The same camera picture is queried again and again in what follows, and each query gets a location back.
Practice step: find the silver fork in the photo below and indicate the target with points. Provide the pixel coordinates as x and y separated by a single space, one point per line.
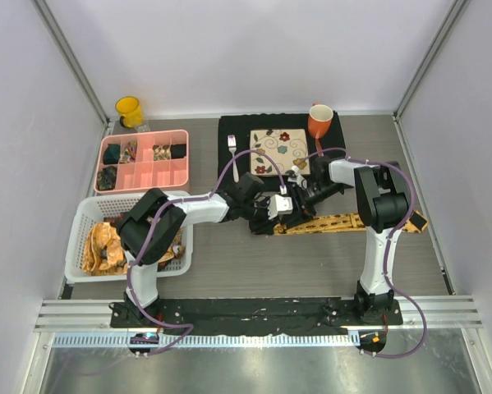
232 148

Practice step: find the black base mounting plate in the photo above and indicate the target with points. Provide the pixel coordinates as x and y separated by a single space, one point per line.
260 317

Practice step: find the beige patterned rolled tie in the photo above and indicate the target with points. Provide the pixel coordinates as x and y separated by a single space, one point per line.
161 152

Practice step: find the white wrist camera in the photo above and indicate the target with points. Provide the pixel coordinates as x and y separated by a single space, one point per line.
294 176
279 205

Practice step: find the clear plastic cup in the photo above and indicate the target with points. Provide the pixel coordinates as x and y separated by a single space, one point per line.
141 126

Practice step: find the colourful rolled tie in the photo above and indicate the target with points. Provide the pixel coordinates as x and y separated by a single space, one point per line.
128 152

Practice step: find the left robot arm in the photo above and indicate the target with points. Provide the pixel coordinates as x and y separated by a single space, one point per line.
149 228

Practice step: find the orange patterned tie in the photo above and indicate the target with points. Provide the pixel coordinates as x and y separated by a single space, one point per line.
92 262

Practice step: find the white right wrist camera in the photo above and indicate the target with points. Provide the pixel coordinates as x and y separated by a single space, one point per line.
294 176

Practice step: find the brown white patterned tie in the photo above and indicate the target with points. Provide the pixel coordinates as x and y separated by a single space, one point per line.
177 246

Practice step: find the knife with patterned handle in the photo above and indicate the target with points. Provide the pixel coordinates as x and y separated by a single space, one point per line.
318 145

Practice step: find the pink compartment organizer tray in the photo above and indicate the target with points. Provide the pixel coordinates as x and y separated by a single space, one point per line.
145 173

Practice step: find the yellow beetle print tie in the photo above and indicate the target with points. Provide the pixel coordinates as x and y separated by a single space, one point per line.
349 222

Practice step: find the black rolled tie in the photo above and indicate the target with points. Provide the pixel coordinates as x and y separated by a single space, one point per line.
178 151

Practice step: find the floral square ceramic plate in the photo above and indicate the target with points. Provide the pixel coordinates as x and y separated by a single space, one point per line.
286 147

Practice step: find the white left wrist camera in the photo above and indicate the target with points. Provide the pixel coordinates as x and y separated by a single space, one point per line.
279 205

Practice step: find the white perforated plastic basket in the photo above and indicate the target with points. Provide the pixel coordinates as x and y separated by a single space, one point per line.
94 209

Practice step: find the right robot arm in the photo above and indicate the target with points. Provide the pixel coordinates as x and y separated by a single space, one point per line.
384 201

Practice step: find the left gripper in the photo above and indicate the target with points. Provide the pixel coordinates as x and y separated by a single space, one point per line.
265 226

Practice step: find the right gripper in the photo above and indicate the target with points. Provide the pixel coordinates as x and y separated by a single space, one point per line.
301 203

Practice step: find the orange mug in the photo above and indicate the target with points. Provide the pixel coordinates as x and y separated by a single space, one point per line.
319 120

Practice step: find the yellow mug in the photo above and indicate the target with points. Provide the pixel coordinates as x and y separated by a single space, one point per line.
130 112

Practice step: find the dark patterned rolled tie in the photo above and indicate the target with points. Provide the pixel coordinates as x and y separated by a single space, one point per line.
106 178

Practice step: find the dark green rolled tie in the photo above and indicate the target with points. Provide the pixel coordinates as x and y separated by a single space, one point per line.
111 154

